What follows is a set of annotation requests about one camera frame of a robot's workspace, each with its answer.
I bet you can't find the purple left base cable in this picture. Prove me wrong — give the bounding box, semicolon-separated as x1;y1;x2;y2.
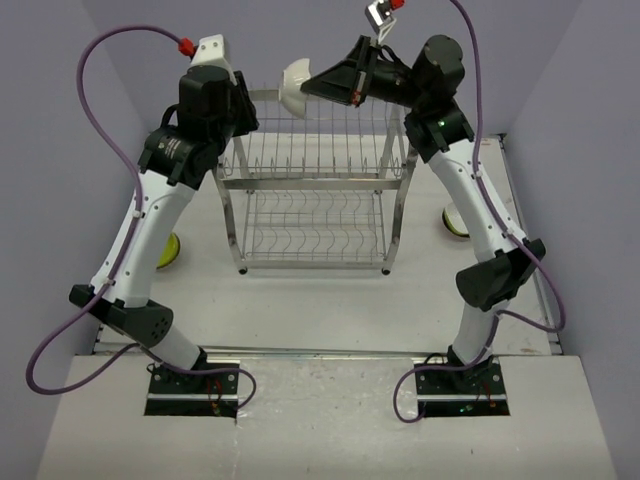
189;363;259;412

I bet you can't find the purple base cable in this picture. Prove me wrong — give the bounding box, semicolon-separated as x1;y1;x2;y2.
189;363;259;412
393;367;501;426

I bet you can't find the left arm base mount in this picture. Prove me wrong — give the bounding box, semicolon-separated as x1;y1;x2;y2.
144;363;239;419

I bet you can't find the aluminium table rail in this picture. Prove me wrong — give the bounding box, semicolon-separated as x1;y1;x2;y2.
203;346;444;358

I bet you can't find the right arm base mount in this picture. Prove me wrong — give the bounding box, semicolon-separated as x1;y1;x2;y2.
414;357;510;418

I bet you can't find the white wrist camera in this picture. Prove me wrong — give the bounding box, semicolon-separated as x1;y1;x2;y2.
365;0;405;44
190;34;237;84

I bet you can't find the green square bowl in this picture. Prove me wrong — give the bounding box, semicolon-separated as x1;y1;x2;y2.
441;202;470;239

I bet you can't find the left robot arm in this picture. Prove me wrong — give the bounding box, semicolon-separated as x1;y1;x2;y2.
69;66;259;393

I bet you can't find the green round bowl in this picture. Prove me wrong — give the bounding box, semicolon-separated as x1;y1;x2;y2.
156;232;181;270

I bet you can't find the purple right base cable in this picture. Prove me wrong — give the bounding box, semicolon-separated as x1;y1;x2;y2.
393;367;501;426

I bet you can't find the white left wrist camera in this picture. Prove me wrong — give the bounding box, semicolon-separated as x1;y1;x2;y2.
190;34;237;84

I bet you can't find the stainless steel dish rack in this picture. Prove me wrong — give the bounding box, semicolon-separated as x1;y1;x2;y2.
214;89;417;275

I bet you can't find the white scalloped bowl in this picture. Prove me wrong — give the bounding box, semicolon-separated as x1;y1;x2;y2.
278;58;311;119

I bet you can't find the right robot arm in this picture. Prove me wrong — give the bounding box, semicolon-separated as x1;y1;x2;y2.
300;35;546;393

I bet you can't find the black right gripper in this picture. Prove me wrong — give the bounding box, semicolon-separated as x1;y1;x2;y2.
303;35;429;109

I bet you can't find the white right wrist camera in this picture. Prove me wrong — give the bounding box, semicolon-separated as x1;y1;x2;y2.
365;0;405;44

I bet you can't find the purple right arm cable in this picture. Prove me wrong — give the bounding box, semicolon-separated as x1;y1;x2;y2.
389;0;566;361

